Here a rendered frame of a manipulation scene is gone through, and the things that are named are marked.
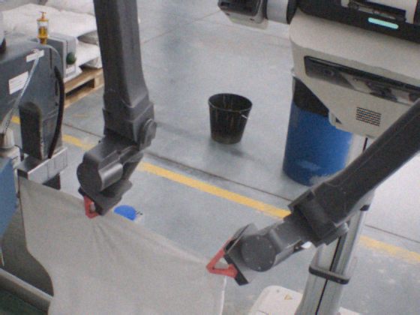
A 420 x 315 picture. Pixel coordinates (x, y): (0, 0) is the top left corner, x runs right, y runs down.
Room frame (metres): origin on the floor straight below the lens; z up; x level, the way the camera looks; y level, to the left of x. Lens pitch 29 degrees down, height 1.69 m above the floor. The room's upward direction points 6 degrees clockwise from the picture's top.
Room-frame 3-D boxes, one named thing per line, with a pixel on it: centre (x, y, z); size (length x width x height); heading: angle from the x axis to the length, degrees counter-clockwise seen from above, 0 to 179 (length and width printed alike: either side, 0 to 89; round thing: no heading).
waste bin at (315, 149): (2.97, -0.64, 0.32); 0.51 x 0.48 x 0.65; 157
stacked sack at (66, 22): (3.72, 1.24, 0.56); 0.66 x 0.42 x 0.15; 157
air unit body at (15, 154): (0.86, 0.40, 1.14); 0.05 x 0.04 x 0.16; 157
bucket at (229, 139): (3.31, -0.08, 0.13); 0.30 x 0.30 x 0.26
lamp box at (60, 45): (1.11, 0.37, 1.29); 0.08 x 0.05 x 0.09; 67
